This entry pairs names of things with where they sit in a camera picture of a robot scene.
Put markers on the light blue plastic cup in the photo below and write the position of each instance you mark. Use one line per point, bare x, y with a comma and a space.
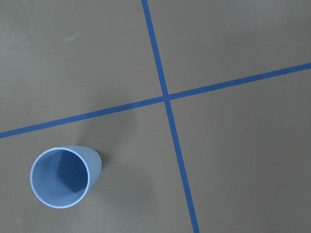
61, 177

